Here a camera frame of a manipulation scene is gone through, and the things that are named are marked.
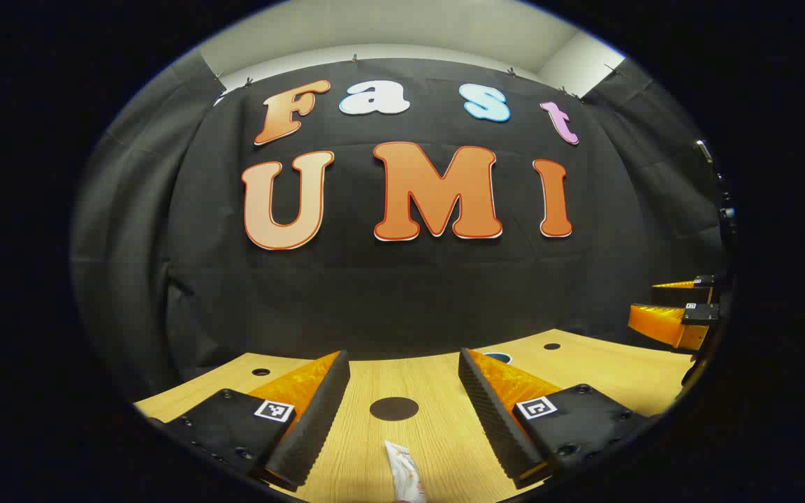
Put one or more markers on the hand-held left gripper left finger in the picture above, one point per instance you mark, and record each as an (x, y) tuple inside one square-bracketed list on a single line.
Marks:
[(318, 426)]

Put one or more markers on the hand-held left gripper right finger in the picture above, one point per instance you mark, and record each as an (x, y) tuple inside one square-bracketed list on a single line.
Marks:
[(493, 419)]

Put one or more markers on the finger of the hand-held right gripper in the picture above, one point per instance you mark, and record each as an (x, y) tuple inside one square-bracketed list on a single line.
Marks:
[(682, 292), (661, 321)]

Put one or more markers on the dark brown round coaster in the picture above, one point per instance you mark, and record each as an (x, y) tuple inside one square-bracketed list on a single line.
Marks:
[(394, 409)]

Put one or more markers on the white toothpaste tube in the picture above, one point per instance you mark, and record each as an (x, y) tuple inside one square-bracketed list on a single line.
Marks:
[(406, 478)]

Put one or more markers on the black backdrop cloth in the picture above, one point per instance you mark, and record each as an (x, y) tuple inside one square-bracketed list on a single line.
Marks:
[(409, 293)]

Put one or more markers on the wooden desktop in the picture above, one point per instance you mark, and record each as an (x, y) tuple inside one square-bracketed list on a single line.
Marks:
[(437, 433)]

